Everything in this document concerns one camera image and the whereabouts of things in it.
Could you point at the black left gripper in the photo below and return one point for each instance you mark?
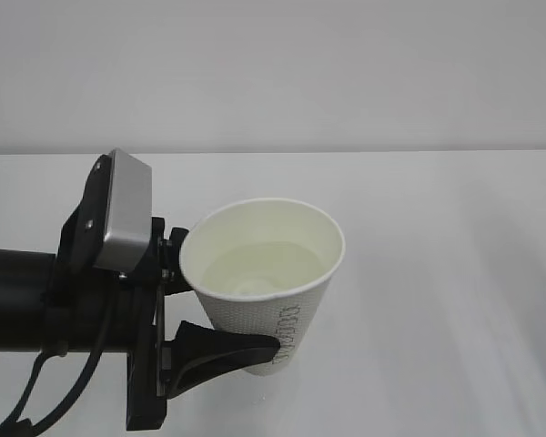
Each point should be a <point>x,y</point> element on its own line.
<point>159,368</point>

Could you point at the white paper cup green logo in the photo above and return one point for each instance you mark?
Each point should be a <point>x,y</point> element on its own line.
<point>262,266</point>

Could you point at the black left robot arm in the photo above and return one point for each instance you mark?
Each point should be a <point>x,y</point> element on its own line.
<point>60,303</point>

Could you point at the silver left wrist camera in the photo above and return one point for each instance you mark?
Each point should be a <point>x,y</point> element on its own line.
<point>111,226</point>

